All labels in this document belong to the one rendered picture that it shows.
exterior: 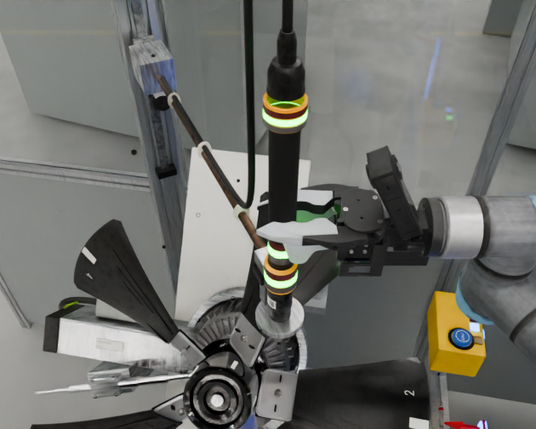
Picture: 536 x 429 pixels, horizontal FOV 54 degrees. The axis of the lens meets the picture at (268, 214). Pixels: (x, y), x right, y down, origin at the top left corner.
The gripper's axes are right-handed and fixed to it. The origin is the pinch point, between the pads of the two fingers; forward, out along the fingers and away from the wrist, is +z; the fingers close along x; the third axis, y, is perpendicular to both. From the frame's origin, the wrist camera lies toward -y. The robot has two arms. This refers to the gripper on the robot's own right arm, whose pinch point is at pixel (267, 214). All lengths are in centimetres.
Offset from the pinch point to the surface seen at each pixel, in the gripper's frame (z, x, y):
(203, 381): 11.0, -1.0, 38.2
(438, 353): -36, 16, 57
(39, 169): 73, 84, 62
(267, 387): 0.3, 0.9, 43.9
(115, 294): 28.3, 14.2, 34.6
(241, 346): 5.0, 5.8, 38.5
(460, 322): -42, 22, 55
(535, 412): -107, 52, 163
